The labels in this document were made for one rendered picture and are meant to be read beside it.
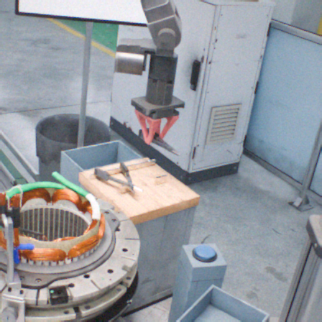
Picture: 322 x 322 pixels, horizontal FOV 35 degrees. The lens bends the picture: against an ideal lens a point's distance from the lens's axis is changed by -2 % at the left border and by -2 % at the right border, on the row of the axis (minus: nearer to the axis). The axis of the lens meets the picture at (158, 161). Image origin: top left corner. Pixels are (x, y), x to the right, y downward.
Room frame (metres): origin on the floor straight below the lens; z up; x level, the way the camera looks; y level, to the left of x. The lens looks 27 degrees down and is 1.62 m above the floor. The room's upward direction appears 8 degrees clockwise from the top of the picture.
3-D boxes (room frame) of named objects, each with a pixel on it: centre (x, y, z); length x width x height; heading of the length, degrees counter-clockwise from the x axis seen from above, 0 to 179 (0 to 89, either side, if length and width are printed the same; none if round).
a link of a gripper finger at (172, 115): (1.03, 0.02, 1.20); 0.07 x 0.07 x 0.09; 41
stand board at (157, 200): (0.99, 0.04, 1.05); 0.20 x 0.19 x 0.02; 41
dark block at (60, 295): (0.57, 0.12, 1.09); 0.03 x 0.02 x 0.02; 116
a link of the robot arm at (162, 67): (1.03, 0.03, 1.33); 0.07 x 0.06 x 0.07; 92
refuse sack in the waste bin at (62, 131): (2.34, 0.45, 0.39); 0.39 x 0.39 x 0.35
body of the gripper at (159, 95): (1.03, 0.02, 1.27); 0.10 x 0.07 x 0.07; 132
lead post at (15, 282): (0.58, 0.19, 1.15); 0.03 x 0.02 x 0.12; 31
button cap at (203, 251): (0.81, -0.11, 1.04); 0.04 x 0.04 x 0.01
